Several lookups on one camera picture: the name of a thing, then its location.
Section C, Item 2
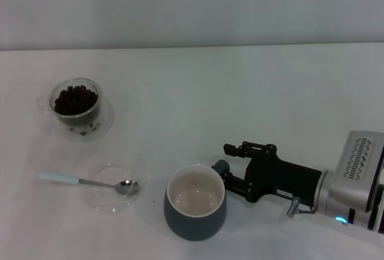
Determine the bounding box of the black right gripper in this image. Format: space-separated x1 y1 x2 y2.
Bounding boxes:
223 141 323 210

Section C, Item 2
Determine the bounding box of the dark mug with white inside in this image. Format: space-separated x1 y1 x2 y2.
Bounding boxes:
163 159 231 242

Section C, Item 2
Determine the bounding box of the blue handled metal spoon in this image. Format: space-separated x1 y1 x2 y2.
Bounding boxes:
38 172 140 196

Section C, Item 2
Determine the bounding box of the clear glass cup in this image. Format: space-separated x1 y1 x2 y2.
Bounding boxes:
36 76 103 127

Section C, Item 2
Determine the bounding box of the pile of coffee beans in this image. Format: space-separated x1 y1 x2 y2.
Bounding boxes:
53 85 99 116

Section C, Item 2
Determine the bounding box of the silver cable plug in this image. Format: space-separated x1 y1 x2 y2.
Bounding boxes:
286 196 316 217

